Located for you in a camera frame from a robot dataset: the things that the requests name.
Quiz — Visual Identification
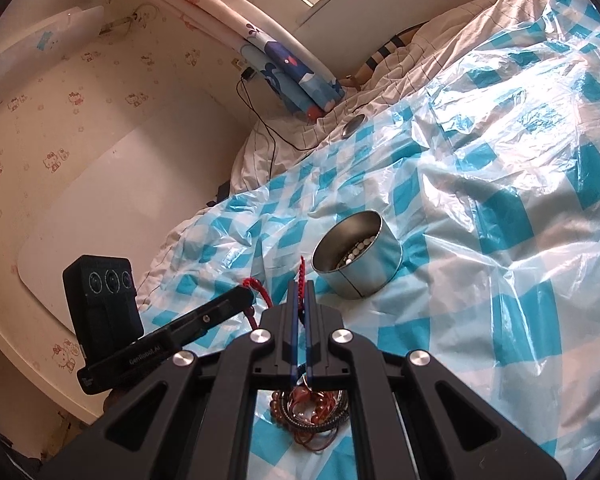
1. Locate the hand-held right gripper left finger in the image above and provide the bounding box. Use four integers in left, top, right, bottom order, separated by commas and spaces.
42, 282, 301, 480

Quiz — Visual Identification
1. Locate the dark beaded bracelet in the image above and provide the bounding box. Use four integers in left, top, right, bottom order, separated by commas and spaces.
280, 400, 353, 433

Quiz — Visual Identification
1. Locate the thin brown elastic cord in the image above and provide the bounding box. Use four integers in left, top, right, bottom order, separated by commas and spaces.
292, 427, 338, 456

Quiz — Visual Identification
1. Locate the small white bead bracelet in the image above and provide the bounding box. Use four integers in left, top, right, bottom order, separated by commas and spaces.
337, 239, 376, 267

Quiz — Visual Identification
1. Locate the wall hook with ring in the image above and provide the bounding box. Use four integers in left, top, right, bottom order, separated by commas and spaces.
97, 4, 158, 38

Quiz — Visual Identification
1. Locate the dark cloth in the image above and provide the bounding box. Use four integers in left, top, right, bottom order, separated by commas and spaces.
0, 410, 46, 480

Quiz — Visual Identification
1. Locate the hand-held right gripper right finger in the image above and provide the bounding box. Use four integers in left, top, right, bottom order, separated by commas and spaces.
307, 280, 566, 480

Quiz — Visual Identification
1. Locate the round metal lid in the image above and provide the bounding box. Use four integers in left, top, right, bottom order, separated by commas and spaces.
341, 114, 368, 138

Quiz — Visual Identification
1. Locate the navy striped cloth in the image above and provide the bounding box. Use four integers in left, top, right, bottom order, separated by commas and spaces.
365, 25, 431, 76

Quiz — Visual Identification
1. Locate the red braided cord bracelet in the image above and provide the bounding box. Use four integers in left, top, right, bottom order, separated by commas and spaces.
240, 256, 308, 333

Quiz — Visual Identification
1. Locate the blue cartoon print curtain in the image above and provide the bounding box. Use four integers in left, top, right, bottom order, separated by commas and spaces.
170, 0, 346, 121

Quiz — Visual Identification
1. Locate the black charging cable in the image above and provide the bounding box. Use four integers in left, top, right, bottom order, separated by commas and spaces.
236, 77, 321, 181

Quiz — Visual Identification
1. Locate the round metal tin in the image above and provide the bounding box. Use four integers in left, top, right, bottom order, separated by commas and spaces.
311, 211, 403, 301

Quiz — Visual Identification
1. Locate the small black object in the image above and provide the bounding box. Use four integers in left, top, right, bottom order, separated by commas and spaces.
205, 180, 231, 208

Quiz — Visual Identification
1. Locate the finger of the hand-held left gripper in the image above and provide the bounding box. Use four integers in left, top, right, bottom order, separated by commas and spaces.
170, 286, 256, 348

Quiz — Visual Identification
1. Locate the orange red bead jewelry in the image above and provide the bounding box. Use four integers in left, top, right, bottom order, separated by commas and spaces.
287, 385, 331, 423

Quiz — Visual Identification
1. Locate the blue checkered plastic sheet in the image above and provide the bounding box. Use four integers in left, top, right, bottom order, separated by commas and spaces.
135, 0, 600, 480

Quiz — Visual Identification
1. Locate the amber bead bracelet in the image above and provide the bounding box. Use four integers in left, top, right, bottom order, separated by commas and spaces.
266, 389, 353, 433

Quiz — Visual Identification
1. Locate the translucent plastic cover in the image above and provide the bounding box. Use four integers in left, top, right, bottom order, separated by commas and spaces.
0, 5, 106, 101

